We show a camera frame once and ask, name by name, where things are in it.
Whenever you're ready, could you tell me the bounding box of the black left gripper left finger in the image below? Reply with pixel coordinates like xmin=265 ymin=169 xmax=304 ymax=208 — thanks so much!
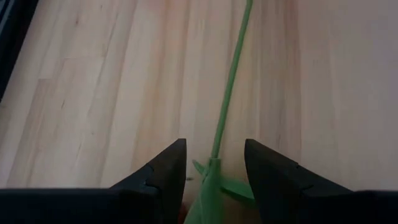
xmin=0 ymin=138 xmax=188 ymax=224

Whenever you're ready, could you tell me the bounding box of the pink artificial tulip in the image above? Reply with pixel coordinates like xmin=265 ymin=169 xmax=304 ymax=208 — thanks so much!
xmin=182 ymin=0 xmax=256 ymax=224

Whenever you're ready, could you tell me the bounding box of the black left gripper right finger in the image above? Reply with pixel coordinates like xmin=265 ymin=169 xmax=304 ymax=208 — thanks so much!
xmin=244 ymin=138 xmax=398 ymax=224

